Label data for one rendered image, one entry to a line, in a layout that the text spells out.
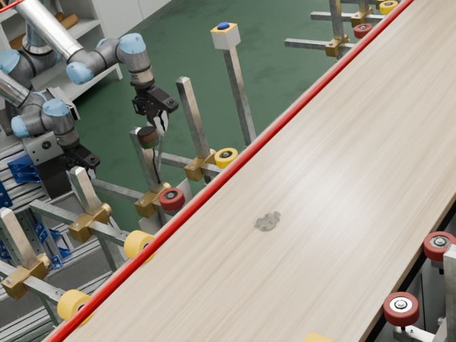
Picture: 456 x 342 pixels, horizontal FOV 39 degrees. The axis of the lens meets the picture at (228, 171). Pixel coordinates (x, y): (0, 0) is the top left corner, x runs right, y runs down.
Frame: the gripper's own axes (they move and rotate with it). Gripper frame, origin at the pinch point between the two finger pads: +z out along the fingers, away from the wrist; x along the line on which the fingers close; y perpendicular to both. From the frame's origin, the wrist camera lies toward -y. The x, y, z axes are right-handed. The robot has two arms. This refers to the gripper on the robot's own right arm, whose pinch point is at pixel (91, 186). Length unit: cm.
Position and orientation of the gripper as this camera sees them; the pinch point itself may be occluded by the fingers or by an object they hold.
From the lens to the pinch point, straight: 238.0
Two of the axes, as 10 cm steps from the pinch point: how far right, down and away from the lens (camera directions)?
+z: 2.2, 8.1, 5.5
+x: -5.9, 5.6, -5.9
